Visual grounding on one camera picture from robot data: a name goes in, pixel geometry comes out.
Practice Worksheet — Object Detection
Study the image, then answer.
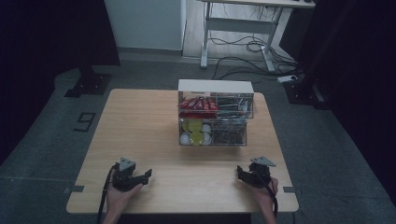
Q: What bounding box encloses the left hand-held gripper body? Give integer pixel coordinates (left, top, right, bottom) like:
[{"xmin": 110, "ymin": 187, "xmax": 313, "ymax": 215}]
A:
[{"xmin": 111, "ymin": 157, "xmax": 145, "ymax": 192}]

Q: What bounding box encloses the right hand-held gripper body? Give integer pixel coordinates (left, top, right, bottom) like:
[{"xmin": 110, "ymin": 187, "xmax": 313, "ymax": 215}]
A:
[{"xmin": 245, "ymin": 155, "xmax": 277, "ymax": 189}]

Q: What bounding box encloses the person's left hand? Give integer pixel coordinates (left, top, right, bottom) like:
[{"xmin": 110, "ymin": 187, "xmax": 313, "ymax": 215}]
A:
[{"xmin": 106, "ymin": 180, "xmax": 145, "ymax": 216}]

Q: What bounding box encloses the person's right hand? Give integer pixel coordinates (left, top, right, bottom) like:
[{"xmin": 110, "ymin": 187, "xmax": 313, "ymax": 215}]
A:
[{"xmin": 249, "ymin": 176, "xmax": 280, "ymax": 210}]

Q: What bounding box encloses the grey tape piece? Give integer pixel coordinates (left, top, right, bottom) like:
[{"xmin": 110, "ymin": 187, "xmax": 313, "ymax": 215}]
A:
[
  {"xmin": 282, "ymin": 186, "xmax": 302, "ymax": 195},
  {"xmin": 63, "ymin": 185, "xmax": 85, "ymax": 195}
]

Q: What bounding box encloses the pile of green white capsules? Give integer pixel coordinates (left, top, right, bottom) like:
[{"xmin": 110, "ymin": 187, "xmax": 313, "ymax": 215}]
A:
[{"xmin": 179, "ymin": 118, "xmax": 213, "ymax": 147}]

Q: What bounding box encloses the row of dark packets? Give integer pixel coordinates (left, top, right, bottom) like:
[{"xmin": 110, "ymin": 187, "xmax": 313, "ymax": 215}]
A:
[{"xmin": 217, "ymin": 96, "xmax": 254, "ymax": 119}]

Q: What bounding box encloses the row of red packets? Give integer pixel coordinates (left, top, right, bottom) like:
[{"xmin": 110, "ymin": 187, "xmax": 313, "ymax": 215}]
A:
[{"xmin": 177, "ymin": 96, "xmax": 219, "ymax": 119}]

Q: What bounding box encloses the clear organizer with white top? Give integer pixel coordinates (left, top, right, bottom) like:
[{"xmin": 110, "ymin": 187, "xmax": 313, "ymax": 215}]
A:
[{"xmin": 177, "ymin": 78, "xmax": 256, "ymax": 147}]

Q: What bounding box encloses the black stand base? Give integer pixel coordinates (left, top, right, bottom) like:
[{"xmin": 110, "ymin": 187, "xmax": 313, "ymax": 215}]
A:
[
  {"xmin": 283, "ymin": 77, "xmax": 332, "ymax": 110},
  {"xmin": 64, "ymin": 64, "xmax": 113, "ymax": 99}
]

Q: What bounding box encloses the white power strip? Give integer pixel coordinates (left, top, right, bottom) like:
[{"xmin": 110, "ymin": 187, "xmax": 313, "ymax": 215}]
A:
[{"xmin": 276, "ymin": 74, "xmax": 299, "ymax": 84}]

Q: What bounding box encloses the dark curtain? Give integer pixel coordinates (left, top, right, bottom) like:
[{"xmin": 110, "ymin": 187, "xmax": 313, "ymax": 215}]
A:
[
  {"xmin": 0, "ymin": 0, "xmax": 121, "ymax": 164},
  {"xmin": 289, "ymin": 0, "xmax": 396, "ymax": 206}
]

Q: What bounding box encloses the white cabinet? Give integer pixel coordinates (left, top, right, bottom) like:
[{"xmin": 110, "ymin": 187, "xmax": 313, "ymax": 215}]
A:
[{"xmin": 104, "ymin": 0, "xmax": 188, "ymax": 51}]

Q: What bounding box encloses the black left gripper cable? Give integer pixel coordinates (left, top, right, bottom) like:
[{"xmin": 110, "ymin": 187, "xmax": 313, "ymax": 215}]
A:
[{"xmin": 96, "ymin": 163, "xmax": 120, "ymax": 224}]

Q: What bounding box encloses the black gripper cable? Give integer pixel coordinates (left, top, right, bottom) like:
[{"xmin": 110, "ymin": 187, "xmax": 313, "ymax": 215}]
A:
[
  {"xmin": 96, "ymin": 163, "xmax": 120, "ymax": 224},
  {"xmin": 257, "ymin": 170, "xmax": 279, "ymax": 218}
]

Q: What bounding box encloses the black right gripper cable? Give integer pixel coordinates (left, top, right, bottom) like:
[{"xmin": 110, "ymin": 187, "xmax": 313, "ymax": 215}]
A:
[{"xmin": 257, "ymin": 170, "xmax": 279, "ymax": 218}]

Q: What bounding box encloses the tangle of black floor cables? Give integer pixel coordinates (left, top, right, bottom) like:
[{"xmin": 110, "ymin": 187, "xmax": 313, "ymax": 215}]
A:
[{"xmin": 208, "ymin": 33, "xmax": 301, "ymax": 82}]

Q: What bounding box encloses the white desk frame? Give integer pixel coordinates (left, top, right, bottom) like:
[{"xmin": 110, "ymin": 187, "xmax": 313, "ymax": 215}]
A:
[{"xmin": 198, "ymin": 0, "xmax": 317, "ymax": 74}]

